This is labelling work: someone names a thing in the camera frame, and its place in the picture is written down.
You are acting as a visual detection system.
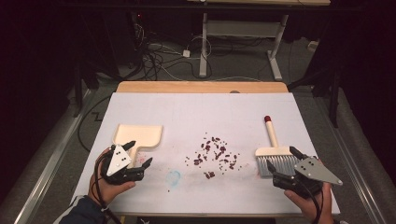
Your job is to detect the cream brush with grey bristles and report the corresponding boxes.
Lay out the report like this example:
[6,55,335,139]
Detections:
[254,115,301,178]

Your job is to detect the tangle of black floor cables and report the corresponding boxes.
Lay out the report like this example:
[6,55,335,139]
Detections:
[129,22,216,82]

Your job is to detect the white table cover sheet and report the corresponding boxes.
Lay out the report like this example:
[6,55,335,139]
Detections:
[72,91,341,217]

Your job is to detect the person's right hand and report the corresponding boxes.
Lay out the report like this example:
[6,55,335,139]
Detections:
[284,182,334,224]

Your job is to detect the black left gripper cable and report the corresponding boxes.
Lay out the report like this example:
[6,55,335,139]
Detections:
[93,154,123,224]

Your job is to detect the cream plastic dustpan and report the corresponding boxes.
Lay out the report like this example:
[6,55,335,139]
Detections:
[111,123,164,169]

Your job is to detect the white metal desk frame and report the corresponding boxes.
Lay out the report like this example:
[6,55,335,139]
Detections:
[198,11,290,82]

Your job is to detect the black floor cable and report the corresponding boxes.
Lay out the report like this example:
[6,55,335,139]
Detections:
[77,93,112,154]

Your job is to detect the white floor cable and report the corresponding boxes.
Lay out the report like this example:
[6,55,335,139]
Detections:
[160,63,264,83]

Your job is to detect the black metal stand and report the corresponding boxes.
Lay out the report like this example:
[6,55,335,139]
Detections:
[287,59,342,129]

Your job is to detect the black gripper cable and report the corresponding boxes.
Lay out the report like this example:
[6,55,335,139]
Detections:
[93,154,123,224]
[297,179,325,224]

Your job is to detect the scattered red beans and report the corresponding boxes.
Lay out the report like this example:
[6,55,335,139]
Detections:
[184,133,243,181]

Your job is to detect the person's left hand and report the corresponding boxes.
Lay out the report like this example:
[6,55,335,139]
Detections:
[87,147,137,207]

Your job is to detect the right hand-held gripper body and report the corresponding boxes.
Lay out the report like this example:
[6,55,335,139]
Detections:
[273,156,344,200]

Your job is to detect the wooden board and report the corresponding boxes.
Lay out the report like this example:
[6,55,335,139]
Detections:
[115,80,290,94]

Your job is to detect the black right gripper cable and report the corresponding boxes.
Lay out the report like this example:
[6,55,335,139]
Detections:
[297,179,325,224]

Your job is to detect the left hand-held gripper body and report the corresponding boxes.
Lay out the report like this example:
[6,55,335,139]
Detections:
[100,144,146,185]

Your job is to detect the metal floor rail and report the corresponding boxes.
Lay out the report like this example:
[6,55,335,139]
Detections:
[12,89,96,224]
[313,95,389,224]

